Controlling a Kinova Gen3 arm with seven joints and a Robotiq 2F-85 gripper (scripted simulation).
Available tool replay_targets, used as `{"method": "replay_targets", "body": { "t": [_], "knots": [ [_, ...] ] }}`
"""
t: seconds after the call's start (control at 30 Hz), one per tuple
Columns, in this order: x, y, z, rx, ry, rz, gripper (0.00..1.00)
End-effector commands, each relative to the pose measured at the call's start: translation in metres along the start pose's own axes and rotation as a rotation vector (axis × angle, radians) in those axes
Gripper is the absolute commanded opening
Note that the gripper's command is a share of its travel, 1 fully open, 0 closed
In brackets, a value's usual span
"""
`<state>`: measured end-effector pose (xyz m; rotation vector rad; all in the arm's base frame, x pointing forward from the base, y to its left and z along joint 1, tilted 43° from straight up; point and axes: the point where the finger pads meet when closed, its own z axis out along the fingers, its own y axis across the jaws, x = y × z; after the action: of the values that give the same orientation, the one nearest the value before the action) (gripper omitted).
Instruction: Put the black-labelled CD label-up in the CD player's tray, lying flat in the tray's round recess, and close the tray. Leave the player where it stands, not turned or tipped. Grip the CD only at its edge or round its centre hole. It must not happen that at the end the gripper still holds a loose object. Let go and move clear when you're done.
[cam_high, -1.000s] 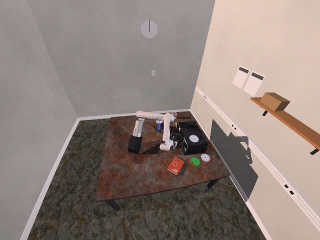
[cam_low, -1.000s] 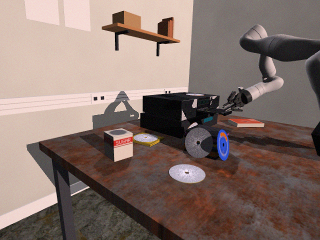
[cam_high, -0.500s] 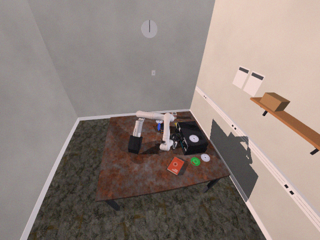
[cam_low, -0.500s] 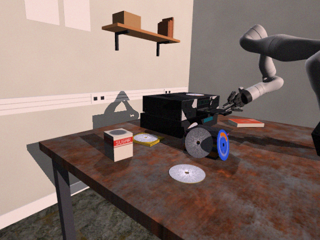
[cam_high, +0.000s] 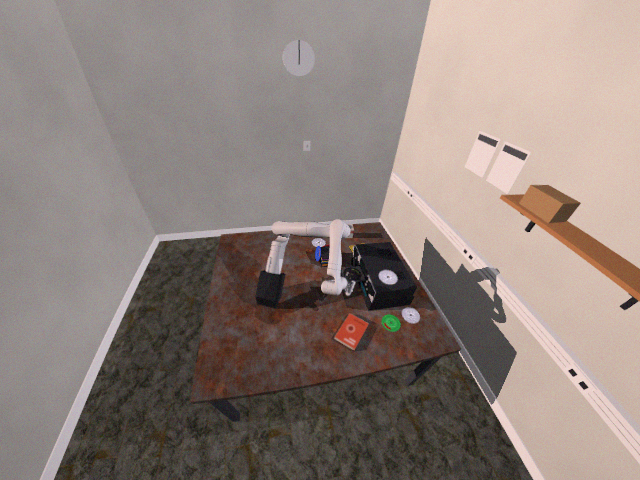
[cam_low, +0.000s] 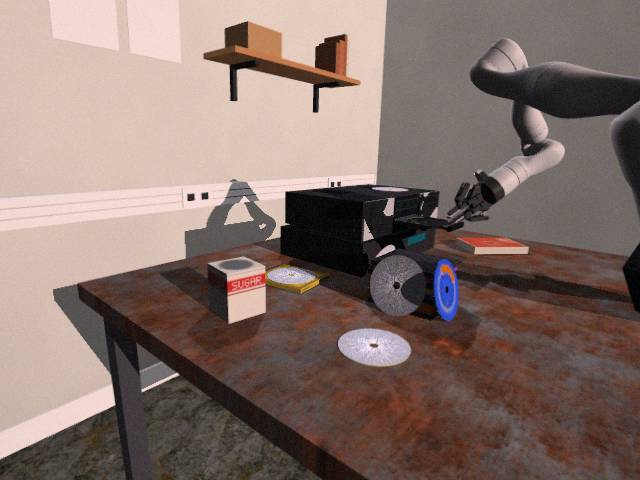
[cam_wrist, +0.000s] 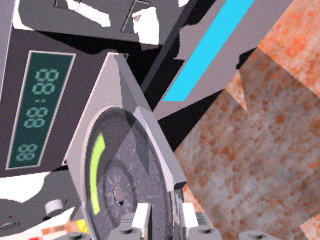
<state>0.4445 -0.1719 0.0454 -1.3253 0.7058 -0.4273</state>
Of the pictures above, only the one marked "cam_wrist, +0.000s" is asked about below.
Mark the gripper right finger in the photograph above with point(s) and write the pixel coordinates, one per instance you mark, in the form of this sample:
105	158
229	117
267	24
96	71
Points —
189	229

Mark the white sugar box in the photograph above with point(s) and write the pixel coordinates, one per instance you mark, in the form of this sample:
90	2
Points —
49	236

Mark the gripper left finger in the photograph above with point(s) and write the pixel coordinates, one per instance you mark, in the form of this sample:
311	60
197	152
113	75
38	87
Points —
141	229

